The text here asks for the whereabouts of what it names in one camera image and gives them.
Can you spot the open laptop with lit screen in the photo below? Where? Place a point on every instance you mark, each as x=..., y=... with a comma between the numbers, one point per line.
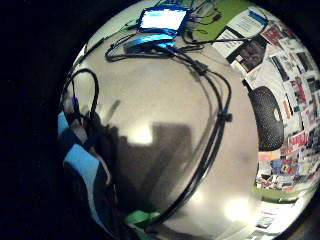
x=162, y=19

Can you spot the green wall board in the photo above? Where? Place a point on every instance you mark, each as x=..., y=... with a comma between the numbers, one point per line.
x=230, y=11

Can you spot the the person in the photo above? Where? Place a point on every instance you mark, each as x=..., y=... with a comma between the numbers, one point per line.
x=83, y=163

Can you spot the black mesh office chair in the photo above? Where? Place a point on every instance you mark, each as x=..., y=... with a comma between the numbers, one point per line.
x=266, y=116

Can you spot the papers on table edge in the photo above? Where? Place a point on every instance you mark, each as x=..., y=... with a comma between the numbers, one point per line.
x=266, y=218

